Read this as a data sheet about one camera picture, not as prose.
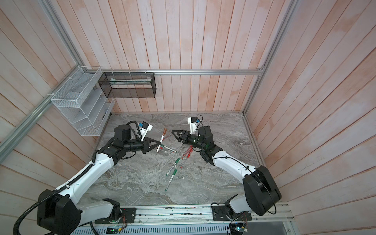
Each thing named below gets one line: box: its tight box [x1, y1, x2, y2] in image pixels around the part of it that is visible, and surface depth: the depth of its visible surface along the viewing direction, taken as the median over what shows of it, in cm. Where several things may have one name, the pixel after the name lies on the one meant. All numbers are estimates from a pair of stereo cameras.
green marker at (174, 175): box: [164, 168, 178, 192], surface depth 88 cm
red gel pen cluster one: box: [181, 144, 194, 159], surface depth 99 cm
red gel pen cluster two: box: [182, 145, 194, 159], surface depth 100 cm
